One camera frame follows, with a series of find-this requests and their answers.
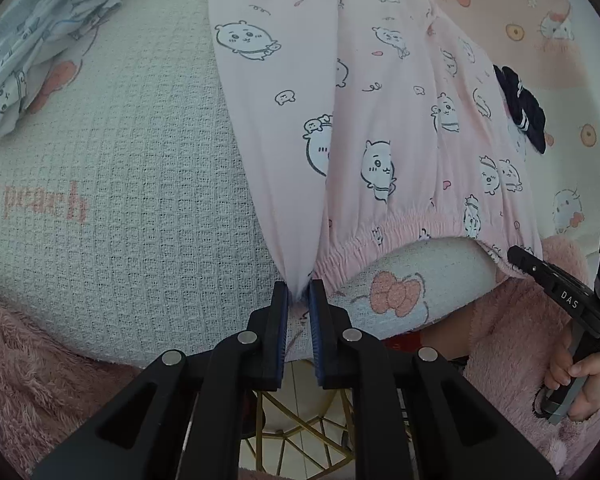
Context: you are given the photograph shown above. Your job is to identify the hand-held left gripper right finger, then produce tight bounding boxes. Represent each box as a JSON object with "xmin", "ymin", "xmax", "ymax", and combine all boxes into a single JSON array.
[{"xmin": 307, "ymin": 279, "xmax": 558, "ymax": 480}]

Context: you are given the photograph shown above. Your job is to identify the navy striped socks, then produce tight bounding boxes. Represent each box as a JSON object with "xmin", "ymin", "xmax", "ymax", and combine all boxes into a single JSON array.
[{"xmin": 492, "ymin": 64, "xmax": 548, "ymax": 155}]

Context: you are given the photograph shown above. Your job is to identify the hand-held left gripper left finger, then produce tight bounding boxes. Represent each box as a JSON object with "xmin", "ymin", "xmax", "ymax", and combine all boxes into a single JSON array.
[{"xmin": 30, "ymin": 280, "xmax": 291, "ymax": 480}]

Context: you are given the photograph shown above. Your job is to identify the light blue printed garment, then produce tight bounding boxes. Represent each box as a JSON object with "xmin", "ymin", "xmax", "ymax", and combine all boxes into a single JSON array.
[{"xmin": 0, "ymin": 0, "xmax": 146, "ymax": 143}]

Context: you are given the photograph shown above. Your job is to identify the person's right forearm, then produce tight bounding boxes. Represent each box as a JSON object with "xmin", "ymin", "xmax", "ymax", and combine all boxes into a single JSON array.
[{"xmin": 455, "ymin": 235, "xmax": 600, "ymax": 480}]

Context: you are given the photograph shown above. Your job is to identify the gold wire table frame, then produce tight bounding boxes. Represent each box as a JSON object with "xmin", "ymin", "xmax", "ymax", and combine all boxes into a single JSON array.
[{"xmin": 240, "ymin": 390, "xmax": 361, "ymax": 480}]

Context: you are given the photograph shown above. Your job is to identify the cat printed blanket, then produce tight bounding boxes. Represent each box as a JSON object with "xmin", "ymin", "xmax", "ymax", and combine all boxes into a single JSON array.
[{"xmin": 0, "ymin": 0, "xmax": 600, "ymax": 366}]

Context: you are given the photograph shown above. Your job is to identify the pink fleece robe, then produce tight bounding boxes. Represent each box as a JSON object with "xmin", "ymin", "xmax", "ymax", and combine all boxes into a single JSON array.
[{"xmin": 0, "ymin": 285, "xmax": 148, "ymax": 466}]

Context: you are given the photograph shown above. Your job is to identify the person's right hand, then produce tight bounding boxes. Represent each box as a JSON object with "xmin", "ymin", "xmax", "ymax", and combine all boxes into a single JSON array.
[{"xmin": 545, "ymin": 332, "xmax": 600, "ymax": 421}]

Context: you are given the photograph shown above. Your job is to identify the pink printed pants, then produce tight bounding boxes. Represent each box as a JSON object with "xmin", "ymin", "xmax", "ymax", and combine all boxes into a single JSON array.
[{"xmin": 205, "ymin": 0, "xmax": 543, "ymax": 306}]

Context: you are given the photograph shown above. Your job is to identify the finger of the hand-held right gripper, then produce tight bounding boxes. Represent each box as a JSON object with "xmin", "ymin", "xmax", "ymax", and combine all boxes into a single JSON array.
[{"xmin": 507, "ymin": 245, "xmax": 588, "ymax": 301}]

